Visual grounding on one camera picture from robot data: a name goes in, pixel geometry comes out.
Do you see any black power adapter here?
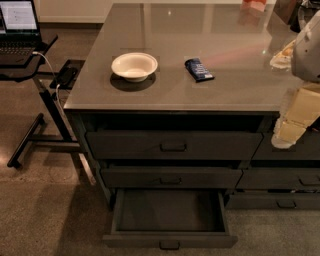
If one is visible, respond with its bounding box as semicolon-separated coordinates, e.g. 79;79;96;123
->
57;67;78;86

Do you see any blue snack packet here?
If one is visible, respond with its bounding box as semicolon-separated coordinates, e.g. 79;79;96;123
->
184;58;215;82

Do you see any drawer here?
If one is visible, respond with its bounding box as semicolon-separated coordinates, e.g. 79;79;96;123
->
253;131;320;160
101;167;242;188
237;168;320;190
103;189;238;250
86;130;262;160
225;193;320;210

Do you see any black laptop stand table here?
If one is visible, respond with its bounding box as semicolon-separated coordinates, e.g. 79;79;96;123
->
0;31;86;169

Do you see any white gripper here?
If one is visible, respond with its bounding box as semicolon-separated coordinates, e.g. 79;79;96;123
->
271;82;320;149

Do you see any black laptop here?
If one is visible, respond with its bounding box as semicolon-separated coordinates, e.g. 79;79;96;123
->
0;0;42;68

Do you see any dark glass jar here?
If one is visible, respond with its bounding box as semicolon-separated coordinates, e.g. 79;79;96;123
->
290;0;320;33

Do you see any orange box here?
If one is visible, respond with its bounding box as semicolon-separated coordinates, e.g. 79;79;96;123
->
241;0;267;12

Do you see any white charging cable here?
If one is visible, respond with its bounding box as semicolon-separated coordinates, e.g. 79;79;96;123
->
31;50;66;114

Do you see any white bowl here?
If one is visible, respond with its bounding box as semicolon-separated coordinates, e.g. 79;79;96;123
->
111;52;158;82

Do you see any dark grey cabinet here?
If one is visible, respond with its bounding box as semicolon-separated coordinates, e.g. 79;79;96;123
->
63;3;320;251

